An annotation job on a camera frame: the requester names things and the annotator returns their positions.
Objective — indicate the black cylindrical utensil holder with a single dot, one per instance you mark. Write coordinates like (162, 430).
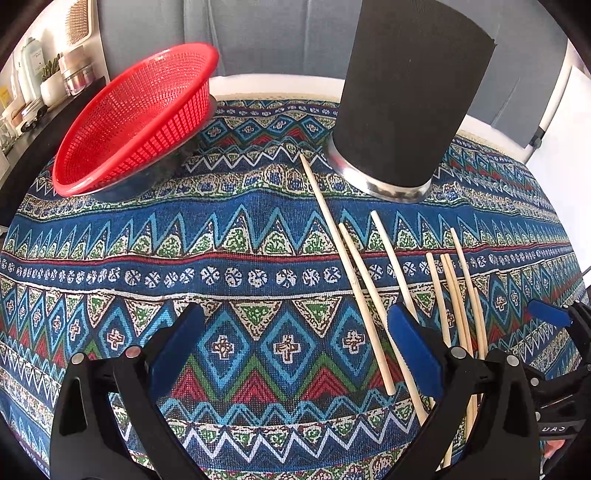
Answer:
(401, 92)

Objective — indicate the small plant in white pot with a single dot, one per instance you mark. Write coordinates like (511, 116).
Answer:
(51, 87)

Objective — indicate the wooden hairbrush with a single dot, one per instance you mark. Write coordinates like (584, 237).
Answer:
(83, 21)

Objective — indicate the red plastic mesh basket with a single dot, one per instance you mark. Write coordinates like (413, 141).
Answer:
(115, 129)

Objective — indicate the silver lidded jar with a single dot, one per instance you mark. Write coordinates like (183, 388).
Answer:
(77, 78)

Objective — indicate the blue patterned tablecloth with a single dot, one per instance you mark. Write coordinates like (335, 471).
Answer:
(258, 258)

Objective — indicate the person's right hand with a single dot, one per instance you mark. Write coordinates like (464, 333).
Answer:
(555, 449)

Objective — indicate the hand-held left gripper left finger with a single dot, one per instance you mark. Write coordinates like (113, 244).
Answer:
(178, 344)

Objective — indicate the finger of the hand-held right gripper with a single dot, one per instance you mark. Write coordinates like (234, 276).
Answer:
(549, 313)
(563, 383)

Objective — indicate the grey curtain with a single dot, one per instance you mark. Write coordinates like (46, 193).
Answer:
(277, 37)

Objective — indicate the small toy car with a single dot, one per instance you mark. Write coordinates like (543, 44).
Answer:
(30, 115)

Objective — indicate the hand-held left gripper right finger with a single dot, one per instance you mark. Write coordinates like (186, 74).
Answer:
(415, 350)

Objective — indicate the white bottle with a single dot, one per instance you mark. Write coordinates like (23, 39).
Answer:
(31, 69)

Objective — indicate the stainless steel bowl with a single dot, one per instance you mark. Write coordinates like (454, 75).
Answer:
(157, 173)

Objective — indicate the white folding chair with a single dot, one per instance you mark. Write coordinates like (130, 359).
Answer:
(568, 115)

